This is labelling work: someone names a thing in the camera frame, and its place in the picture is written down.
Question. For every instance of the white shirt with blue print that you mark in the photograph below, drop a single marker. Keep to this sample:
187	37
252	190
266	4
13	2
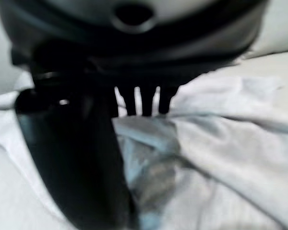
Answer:
218	153

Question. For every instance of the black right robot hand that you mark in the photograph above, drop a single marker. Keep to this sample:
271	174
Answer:
81	148

